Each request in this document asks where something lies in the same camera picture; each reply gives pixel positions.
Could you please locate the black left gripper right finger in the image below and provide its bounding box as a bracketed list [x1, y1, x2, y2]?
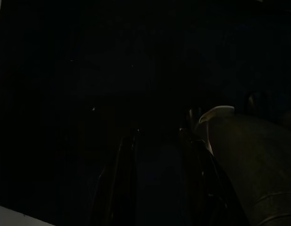
[179, 107, 250, 226]

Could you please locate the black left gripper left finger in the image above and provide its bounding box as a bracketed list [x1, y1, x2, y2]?
[89, 129, 142, 226]

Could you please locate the grey robot leg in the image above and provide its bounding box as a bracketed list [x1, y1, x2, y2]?
[198, 105, 291, 226]

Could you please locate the black floor mat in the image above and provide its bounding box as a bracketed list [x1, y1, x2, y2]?
[0, 0, 291, 226]

